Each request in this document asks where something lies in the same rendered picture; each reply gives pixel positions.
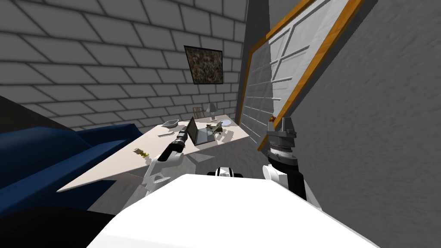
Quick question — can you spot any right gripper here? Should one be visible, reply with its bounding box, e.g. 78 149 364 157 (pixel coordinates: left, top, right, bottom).
267 117 297 148

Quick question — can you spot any dark open laptop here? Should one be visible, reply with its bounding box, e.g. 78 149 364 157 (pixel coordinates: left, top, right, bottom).
186 117 217 147

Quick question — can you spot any green toy plane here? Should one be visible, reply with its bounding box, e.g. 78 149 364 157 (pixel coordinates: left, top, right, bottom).
206 123 224 136

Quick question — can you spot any grey table lamp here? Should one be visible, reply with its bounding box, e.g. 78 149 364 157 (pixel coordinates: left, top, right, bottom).
205 102 219 121

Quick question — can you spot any pale table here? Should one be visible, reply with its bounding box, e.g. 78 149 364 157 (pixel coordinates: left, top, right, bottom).
56 115 251 193

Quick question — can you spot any white panelled door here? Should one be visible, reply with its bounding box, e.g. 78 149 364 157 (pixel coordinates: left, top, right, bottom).
239 0 351 146

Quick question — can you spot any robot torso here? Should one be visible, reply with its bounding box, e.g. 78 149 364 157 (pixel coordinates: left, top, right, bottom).
86 167 379 248

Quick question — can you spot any blue sofa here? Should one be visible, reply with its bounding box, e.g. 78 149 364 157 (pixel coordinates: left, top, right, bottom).
0 123 144 219

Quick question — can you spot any dark speckled wall picture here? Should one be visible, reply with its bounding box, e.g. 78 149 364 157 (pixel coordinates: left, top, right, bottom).
183 45 224 86

